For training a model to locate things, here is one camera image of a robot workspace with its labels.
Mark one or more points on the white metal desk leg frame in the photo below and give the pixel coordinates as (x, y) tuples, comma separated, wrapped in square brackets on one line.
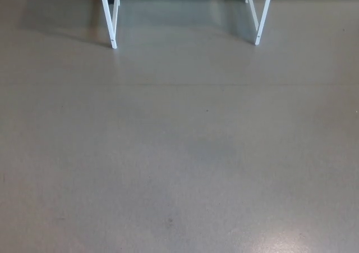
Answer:
[(262, 17), (108, 17)]

